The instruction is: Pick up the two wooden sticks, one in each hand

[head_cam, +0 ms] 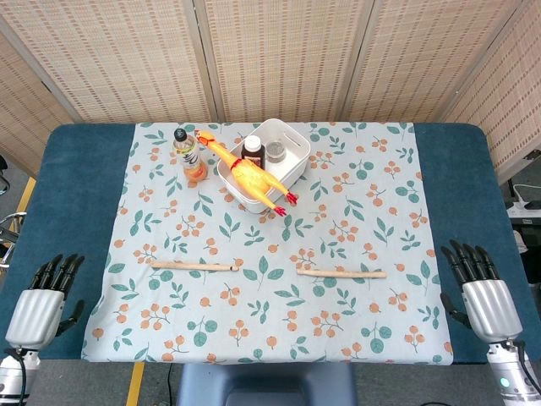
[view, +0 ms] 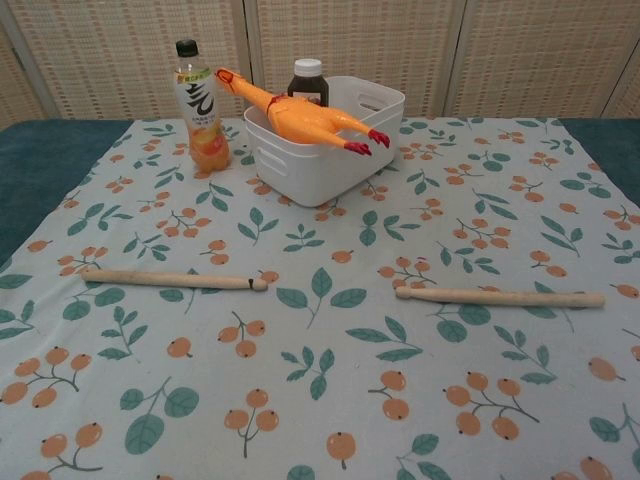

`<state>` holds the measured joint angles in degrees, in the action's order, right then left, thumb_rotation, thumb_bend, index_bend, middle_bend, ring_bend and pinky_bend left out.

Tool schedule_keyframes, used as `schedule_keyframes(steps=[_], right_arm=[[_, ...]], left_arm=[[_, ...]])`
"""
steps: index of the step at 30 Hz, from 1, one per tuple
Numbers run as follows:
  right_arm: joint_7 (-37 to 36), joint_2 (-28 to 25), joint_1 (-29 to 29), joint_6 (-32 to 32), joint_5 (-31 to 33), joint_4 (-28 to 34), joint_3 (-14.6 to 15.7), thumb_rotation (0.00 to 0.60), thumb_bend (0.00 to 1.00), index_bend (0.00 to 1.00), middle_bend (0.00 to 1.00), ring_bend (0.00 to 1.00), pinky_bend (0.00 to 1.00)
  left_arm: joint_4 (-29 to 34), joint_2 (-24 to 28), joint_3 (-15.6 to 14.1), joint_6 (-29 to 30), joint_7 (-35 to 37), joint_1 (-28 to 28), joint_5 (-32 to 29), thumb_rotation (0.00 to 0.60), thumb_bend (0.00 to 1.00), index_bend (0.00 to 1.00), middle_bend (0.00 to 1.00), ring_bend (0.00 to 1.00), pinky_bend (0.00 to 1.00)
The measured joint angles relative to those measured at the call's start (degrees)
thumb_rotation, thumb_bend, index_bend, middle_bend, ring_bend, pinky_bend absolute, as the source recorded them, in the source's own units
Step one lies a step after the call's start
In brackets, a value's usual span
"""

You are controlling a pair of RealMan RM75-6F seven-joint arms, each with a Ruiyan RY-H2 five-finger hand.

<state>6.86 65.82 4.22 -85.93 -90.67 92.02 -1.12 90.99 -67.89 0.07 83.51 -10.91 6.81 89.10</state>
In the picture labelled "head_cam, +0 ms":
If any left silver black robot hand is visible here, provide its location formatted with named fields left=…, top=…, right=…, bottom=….
left=3, top=253, right=86, bottom=351

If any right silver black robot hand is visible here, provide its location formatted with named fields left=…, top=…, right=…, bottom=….
left=439, top=239, right=525, bottom=346

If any wooden stick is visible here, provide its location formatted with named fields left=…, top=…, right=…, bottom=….
left=150, top=261, right=238, bottom=273
left=295, top=268, right=388, bottom=279

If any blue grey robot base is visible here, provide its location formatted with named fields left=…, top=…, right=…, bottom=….
left=176, top=362, right=358, bottom=406

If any white power strip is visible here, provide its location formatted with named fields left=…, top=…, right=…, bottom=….
left=506, top=200, right=541, bottom=219

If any dark blue table cover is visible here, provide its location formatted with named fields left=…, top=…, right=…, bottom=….
left=0, top=122, right=515, bottom=365

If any floral leaf fruit tablecloth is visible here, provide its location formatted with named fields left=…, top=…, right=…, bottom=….
left=81, top=121, right=456, bottom=367

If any orange drink plastic bottle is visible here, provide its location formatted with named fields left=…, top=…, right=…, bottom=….
left=172, top=128, right=210, bottom=184

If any white plastic storage bin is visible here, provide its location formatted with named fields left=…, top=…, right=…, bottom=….
left=216, top=118, right=312, bottom=215

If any yellow rubber chicken toy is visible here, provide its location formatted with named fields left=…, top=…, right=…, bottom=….
left=194, top=129, right=299, bottom=217

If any small clear jar grey lid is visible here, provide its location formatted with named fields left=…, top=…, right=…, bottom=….
left=265, top=140, right=287, bottom=163

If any brown jar white cap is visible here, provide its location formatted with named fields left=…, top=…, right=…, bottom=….
left=240, top=134, right=266, bottom=170

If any bamboo folding screen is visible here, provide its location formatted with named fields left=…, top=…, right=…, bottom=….
left=0, top=0, right=541, bottom=183

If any chrome metal frame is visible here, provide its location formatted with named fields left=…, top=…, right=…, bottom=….
left=0, top=211, right=27, bottom=270

